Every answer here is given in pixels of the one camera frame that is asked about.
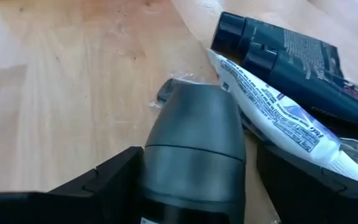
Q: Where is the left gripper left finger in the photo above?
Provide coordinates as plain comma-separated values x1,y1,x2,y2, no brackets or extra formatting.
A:
0,146,145,224

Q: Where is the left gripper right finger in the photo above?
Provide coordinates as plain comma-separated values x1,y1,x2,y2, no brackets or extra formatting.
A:
256,142,358,224

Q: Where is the small white toothpaste tube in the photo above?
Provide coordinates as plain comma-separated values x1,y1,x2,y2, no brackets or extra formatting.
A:
206,48,358,189

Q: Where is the dark blue squeeze tube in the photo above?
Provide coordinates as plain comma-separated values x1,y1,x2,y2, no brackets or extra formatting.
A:
240,42,358,131
210,11,346,82

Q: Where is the dark grey deodorant stick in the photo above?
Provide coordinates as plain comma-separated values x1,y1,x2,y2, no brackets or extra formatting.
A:
140,82,247,224

